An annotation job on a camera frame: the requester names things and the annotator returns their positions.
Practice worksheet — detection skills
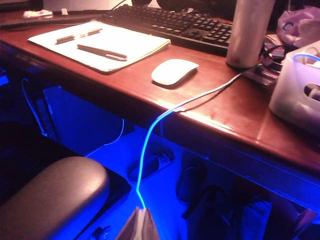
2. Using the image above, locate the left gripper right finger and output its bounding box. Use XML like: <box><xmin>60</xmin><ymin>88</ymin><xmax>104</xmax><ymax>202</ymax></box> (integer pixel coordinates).
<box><xmin>143</xmin><ymin>208</ymin><xmax>161</xmax><ymax>240</ymax></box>

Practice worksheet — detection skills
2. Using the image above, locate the thin hanging cable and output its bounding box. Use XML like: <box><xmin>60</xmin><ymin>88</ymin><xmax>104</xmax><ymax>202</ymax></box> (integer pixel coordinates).
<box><xmin>21</xmin><ymin>78</ymin><xmax>48</xmax><ymax>137</ymax></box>

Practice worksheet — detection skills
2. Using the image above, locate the silver and black pen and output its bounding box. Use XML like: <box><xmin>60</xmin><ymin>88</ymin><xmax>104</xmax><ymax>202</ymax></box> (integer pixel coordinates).
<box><xmin>54</xmin><ymin>27</ymin><xmax>104</xmax><ymax>45</ymax></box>

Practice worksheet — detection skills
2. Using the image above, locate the dark slipper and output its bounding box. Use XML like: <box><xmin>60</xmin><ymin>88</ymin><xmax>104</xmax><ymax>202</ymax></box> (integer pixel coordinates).
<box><xmin>175</xmin><ymin>162</ymin><xmax>208</xmax><ymax>203</ymax></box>

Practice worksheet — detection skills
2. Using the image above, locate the white computer mouse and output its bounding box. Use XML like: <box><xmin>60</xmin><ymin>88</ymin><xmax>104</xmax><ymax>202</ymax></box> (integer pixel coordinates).
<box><xmin>150</xmin><ymin>58</ymin><xmax>200</xmax><ymax>87</ymax></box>

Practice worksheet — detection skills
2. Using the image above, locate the light blue cable loop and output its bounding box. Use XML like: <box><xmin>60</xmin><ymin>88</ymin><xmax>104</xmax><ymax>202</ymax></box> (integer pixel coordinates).
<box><xmin>292</xmin><ymin>52</ymin><xmax>320</xmax><ymax>63</ymax></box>

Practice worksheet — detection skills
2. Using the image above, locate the white bottle dark cap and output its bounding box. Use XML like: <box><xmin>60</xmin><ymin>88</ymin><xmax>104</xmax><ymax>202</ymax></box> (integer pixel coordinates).
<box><xmin>225</xmin><ymin>0</ymin><xmax>276</xmax><ymax>70</ymax></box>

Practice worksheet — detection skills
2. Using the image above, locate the floor power strip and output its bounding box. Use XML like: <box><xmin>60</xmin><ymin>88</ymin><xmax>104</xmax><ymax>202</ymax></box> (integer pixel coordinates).
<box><xmin>127</xmin><ymin>149</ymin><xmax>175</xmax><ymax>181</ymax></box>

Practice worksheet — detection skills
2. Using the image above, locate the grey chair armrest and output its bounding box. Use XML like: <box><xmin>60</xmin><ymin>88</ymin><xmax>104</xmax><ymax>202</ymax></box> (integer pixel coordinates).
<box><xmin>0</xmin><ymin>156</ymin><xmax>111</xmax><ymax>240</ymax></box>

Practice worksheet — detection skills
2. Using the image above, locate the crumpled purple plastic bag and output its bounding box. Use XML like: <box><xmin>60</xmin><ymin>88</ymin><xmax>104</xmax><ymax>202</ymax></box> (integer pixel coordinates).
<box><xmin>276</xmin><ymin>6</ymin><xmax>320</xmax><ymax>48</ymax></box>

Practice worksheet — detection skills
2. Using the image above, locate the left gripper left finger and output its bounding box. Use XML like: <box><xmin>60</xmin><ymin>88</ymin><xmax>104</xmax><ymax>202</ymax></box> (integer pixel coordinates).
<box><xmin>116</xmin><ymin>206</ymin><xmax>146</xmax><ymax>240</ymax></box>

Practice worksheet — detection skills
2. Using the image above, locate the white notepad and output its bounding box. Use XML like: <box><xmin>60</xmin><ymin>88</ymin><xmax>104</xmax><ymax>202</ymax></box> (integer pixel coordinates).
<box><xmin>27</xmin><ymin>19</ymin><xmax>172</xmax><ymax>75</ymax></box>

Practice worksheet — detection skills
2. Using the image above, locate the black keyboard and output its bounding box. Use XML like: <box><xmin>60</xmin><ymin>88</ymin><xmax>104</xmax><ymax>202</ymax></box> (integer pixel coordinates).
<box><xmin>96</xmin><ymin>4</ymin><xmax>235</xmax><ymax>57</ymax></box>

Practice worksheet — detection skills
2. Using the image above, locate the crumpled white tissue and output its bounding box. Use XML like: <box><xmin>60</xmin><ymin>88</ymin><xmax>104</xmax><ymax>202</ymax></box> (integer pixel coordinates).
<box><xmin>22</xmin><ymin>9</ymin><xmax>54</xmax><ymax>19</ymax></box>

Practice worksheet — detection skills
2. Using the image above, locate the thin white cable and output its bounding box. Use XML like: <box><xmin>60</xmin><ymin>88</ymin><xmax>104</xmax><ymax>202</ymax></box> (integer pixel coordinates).
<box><xmin>84</xmin><ymin>118</ymin><xmax>125</xmax><ymax>158</ymax></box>

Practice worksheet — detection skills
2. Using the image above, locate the thin black cable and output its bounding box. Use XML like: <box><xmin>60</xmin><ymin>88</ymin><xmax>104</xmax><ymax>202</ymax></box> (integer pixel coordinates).
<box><xmin>109</xmin><ymin>0</ymin><xmax>127</xmax><ymax>11</ymax></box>

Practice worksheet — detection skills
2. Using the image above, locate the dark bag with straps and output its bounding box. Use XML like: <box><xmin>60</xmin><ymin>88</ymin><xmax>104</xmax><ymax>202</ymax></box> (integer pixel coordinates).
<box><xmin>182</xmin><ymin>184</ymin><xmax>273</xmax><ymax>240</ymax></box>

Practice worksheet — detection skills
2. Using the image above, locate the black pen with clip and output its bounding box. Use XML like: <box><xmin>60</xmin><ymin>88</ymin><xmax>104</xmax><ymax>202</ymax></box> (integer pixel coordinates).
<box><xmin>76</xmin><ymin>44</ymin><xmax>129</xmax><ymax>62</ymax></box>

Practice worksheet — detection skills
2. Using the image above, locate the translucent plastic storage box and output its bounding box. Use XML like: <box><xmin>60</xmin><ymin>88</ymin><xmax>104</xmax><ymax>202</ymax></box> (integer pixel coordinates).
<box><xmin>269</xmin><ymin>41</ymin><xmax>320</xmax><ymax>137</ymax></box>

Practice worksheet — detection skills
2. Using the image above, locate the thick white cable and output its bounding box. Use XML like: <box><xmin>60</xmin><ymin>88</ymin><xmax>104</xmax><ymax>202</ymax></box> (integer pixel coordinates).
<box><xmin>136</xmin><ymin>72</ymin><xmax>245</xmax><ymax>211</ymax></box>

